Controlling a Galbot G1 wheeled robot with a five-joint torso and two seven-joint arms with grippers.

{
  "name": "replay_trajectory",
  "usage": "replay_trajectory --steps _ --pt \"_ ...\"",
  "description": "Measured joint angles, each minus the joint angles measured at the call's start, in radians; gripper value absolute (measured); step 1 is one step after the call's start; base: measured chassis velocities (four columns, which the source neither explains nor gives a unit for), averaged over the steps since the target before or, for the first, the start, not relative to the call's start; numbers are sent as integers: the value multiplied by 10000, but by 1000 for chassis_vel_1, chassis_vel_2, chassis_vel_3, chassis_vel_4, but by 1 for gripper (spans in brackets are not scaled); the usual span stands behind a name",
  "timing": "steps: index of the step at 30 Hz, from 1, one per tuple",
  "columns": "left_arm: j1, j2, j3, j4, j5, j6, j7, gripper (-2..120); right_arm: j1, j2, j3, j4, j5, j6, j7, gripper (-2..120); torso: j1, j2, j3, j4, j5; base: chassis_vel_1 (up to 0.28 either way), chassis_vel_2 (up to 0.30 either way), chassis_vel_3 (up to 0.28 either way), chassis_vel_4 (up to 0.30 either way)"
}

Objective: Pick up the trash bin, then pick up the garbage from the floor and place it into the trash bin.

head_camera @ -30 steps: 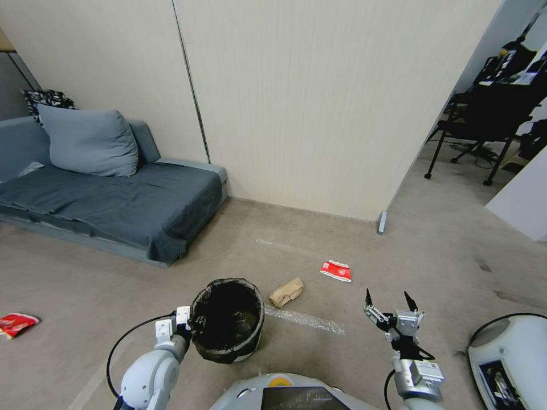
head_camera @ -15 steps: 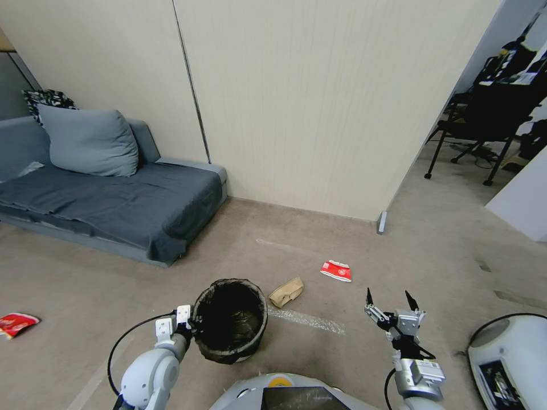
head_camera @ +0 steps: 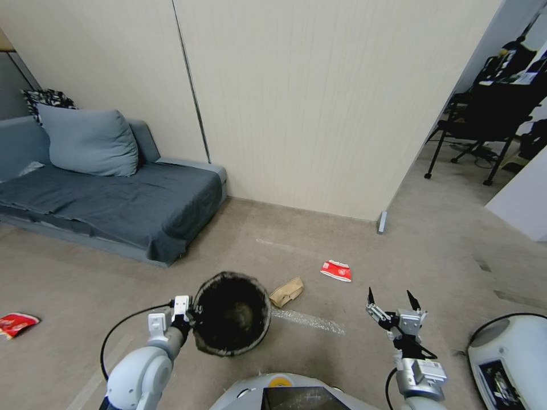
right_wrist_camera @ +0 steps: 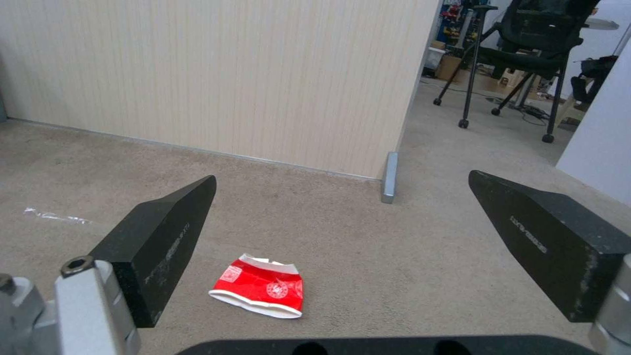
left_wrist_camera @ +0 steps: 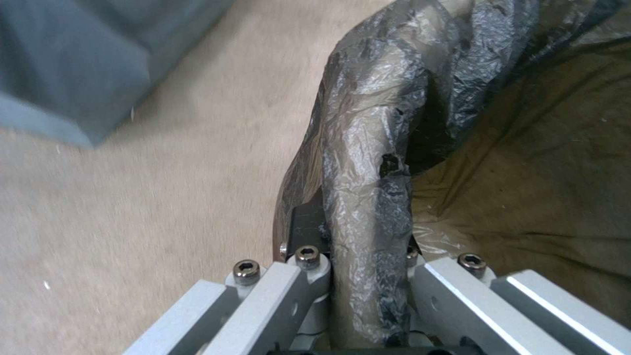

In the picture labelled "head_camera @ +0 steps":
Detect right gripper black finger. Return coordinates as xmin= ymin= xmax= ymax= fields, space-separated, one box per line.
xmin=365 ymin=287 xmax=395 ymax=330
xmin=406 ymin=290 xmax=428 ymax=326

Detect dark round trash bin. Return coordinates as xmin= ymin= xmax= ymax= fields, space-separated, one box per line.
xmin=191 ymin=270 xmax=272 ymax=358

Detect red and white wrapper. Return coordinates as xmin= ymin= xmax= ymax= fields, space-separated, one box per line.
xmin=320 ymin=260 xmax=353 ymax=284

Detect clear tape strip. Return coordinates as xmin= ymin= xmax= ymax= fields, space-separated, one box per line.
xmin=271 ymin=309 xmax=346 ymax=337

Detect crumpled brown paper bag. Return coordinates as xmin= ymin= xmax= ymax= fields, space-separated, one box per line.
xmin=268 ymin=277 xmax=305 ymax=310

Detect white robot front shell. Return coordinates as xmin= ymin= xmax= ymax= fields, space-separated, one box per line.
xmin=208 ymin=372 xmax=378 ymax=410

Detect dark grey sofa sheet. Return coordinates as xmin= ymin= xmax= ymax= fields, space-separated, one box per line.
xmin=0 ymin=161 xmax=224 ymax=264

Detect white cabinet panel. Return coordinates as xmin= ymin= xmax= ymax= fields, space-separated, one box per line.
xmin=484 ymin=145 xmax=547 ymax=243

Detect crumpled red snack wrapper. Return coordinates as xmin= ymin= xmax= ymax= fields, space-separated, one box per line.
xmin=0 ymin=312 xmax=42 ymax=341

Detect grey sofa bed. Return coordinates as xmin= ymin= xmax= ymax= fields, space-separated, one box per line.
xmin=0 ymin=117 xmax=228 ymax=269

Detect black office chair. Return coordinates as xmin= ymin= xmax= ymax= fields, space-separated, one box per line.
xmin=423 ymin=83 xmax=537 ymax=187

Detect blue-grey pillow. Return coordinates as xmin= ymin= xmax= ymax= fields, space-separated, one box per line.
xmin=35 ymin=103 xmax=140 ymax=178

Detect black and white patterned cushion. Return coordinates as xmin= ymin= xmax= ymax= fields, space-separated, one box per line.
xmin=21 ymin=88 xmax=79 ymax=125

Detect cluttered dark desk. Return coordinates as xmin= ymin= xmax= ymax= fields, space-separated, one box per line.
xmin=472 ymin=23 xmax=547 ymax=88

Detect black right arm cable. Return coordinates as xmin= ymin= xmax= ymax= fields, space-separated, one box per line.
xmin=385 ymin=368 xmax=400 ymax=410

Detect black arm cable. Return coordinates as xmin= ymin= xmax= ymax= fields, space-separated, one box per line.
xmin=100 ymin=302 xmax=174 ymax=382
xmin=385 ymin=368 xmax=400 ymax=410

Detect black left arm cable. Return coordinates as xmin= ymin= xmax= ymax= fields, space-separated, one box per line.
xmin=100 ymin=302 xmax=174 ymax=382

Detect black floor cables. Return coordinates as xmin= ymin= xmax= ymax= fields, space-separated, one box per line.
xmin=447 ymin=141 xmax=503 ymax=168

